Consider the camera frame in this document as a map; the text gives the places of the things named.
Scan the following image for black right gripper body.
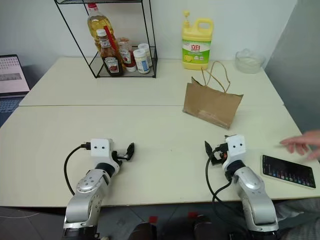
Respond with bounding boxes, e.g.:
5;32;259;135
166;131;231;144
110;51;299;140
212;143;229;165

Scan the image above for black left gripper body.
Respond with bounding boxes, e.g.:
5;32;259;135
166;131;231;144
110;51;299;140
111;149;129;165

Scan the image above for person's bare hand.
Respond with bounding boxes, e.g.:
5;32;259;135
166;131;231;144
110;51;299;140
279;128;320;161

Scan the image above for black tablet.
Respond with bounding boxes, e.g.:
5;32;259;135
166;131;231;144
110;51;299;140
260;154;317;190

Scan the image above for dark rounded shape red patch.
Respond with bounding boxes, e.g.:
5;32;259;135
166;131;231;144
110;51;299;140
187;211;219;240
131;215;159;240

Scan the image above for white jar blue label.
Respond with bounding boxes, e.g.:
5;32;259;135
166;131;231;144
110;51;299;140
132;48;152;75

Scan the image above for dark glass ketchup bottle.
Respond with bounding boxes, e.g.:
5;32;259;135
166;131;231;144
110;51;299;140
96;29;125;78

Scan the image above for red squeeze ketchup bottle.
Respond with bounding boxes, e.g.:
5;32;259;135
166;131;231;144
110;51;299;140
117;37;138;73

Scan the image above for white lidded jar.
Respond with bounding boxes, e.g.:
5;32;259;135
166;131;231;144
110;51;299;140
137;43;154;68

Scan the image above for yellow dish soap jug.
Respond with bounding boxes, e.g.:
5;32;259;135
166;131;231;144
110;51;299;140
181;10;215;71

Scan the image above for person's grey trouser leg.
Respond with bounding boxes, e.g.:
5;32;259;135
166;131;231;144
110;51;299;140
273;198;320;240

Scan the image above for cooking oil bottle red cap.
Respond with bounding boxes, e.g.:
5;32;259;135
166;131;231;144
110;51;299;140
86;3;119;55

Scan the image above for grey laptop computer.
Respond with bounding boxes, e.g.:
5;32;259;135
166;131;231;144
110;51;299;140
0;54;31;129

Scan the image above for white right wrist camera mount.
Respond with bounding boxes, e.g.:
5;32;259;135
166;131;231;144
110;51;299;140
221;134;247;171

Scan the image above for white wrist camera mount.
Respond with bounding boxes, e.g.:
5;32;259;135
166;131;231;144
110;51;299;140
90;138;121;173
221;134;247;171

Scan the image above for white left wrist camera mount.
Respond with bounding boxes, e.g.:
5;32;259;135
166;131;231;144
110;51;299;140
90;138;121;173

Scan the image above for brown paper bag with handles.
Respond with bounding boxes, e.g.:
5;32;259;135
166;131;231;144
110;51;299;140
182;60;245;130

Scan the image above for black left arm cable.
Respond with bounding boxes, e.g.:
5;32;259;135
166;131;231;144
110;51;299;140
63;141;92;196

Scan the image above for black wire shelf rack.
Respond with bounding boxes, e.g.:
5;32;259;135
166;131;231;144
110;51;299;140
53;0;159;80

